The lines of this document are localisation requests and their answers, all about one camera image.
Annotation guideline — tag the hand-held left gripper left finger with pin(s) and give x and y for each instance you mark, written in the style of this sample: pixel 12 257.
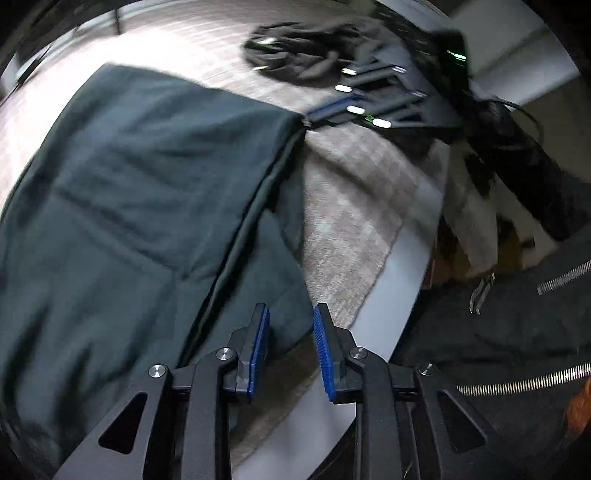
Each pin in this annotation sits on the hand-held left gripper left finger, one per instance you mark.
pixel 258 353

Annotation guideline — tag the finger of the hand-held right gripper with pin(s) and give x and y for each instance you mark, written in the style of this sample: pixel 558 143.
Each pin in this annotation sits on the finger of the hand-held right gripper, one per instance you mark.
pixel 334 107
pixel 364 74

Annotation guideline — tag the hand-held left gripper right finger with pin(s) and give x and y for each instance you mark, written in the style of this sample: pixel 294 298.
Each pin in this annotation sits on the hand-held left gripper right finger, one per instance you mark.
pixel 322 353

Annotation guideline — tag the black zippered jacket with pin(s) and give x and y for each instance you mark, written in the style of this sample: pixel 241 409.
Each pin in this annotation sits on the black zippered jacket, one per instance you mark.
pixel 485 332

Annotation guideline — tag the dark green garment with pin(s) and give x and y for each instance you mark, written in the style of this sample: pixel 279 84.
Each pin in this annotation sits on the dark green garment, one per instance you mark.
pixel 138 184

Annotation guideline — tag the white bed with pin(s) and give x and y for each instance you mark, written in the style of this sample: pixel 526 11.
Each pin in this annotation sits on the white bed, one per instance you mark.
pixel 397 300

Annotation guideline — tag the black garment with yellow print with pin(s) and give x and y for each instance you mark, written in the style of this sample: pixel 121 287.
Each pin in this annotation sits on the black garment with yellow print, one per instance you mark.
pixel 304 50

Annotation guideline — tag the beige checkered blanket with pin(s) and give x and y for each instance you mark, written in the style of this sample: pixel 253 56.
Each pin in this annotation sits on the beige checkered blanket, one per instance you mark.
pixel 351 207

